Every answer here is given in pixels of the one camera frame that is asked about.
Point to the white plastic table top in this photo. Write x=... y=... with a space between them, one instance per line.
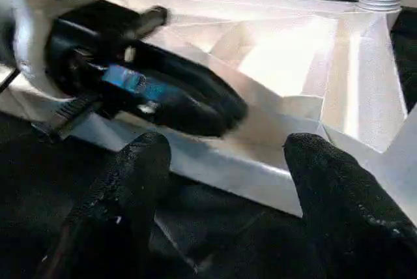
x=313 y=64

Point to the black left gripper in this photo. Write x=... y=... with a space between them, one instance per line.
x=91 y=57

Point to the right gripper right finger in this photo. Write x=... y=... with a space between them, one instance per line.
x=352 y=220

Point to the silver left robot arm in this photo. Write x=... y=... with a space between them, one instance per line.
x=26 y=31

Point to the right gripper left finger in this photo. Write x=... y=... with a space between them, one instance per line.
x=111 y=220

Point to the black plastic mat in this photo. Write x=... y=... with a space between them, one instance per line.
x=39 y=194

